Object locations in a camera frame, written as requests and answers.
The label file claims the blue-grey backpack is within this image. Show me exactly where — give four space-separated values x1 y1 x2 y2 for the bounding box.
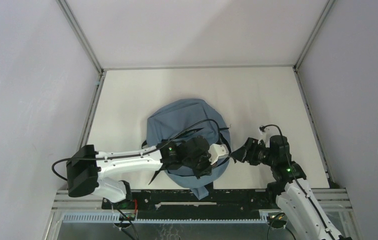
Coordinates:
141 98 231 200

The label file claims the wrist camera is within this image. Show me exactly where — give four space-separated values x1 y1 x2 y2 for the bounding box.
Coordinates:
208 143 230 166
258 125 267 135

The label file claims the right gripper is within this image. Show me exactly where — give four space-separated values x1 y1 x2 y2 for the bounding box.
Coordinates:
229 136 276 167

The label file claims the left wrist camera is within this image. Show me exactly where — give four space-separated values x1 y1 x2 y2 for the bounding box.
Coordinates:
208 143 230 166

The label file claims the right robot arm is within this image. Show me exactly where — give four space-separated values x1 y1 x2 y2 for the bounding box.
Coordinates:
230 135 346 240

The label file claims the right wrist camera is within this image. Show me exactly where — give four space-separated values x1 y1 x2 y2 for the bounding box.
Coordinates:
258 125 267 135

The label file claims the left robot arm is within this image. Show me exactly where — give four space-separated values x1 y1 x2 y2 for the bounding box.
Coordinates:
63 136 221 209

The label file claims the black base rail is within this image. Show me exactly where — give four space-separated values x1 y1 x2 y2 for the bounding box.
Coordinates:
101 189 281 219

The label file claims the white cable duct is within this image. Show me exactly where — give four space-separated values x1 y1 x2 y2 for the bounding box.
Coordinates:
62 212 268 224

